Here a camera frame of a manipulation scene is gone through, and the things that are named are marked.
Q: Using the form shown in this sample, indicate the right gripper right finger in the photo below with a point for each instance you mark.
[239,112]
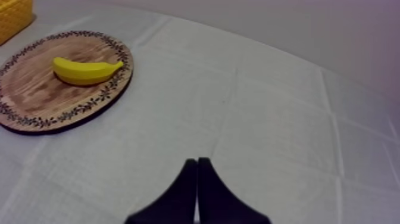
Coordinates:
[218,203]

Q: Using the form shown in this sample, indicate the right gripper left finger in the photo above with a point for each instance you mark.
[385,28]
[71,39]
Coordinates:
[178,200]

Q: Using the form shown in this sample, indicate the yellow toy banana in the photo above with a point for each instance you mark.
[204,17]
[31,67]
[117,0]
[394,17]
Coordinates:
[82,72]

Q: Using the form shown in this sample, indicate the round wooden board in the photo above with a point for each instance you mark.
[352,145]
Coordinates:
[62,83]

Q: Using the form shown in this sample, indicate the yellow plastic basket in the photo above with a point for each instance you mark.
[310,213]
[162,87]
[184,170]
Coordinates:
[12,17]

